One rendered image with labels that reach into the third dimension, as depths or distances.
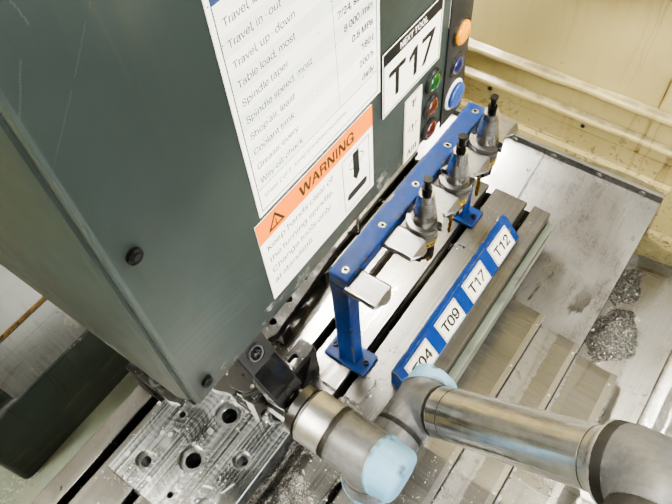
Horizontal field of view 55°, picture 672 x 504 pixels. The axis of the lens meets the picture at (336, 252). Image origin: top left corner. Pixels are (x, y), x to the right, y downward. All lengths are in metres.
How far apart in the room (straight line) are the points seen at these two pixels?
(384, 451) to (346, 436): 0.05
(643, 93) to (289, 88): 1.19
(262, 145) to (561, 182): 1.35
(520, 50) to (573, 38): 0.13
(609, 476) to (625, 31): 0.98
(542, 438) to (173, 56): 0.60
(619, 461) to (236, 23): 0.55
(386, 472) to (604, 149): 1.09
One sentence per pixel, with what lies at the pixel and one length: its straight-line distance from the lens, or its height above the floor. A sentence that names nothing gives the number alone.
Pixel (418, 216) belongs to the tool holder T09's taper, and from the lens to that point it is 1.08.
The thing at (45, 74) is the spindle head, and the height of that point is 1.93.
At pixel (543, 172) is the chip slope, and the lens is 1.74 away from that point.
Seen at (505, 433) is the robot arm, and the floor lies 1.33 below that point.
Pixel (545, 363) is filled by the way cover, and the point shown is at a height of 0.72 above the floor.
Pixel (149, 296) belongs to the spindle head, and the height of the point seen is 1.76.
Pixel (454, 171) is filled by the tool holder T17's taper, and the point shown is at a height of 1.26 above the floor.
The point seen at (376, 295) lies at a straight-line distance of 1.03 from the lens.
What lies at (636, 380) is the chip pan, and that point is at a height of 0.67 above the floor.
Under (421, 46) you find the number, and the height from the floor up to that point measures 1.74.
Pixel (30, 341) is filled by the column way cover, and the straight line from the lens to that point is 1.41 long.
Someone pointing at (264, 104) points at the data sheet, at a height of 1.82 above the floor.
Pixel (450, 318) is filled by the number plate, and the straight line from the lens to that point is 1.33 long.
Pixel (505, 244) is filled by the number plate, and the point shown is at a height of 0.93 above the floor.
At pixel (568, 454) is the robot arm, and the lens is 0.78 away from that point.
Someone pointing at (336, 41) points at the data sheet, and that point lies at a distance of 0.47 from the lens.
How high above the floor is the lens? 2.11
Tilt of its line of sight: 56 degrees down
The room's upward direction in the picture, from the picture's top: 6 degrees counter-clockwise
